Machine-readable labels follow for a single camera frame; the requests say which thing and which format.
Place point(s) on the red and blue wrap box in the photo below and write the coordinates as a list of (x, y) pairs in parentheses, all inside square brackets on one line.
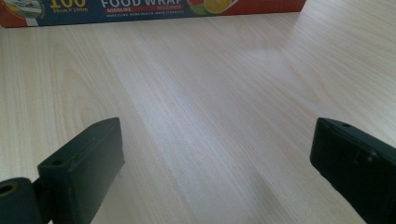
[(149, 9)]

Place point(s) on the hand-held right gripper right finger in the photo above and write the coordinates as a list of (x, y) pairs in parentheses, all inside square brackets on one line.
[(358, 165)]

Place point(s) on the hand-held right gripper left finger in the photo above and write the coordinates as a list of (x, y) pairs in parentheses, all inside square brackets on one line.
[(79, 174)]

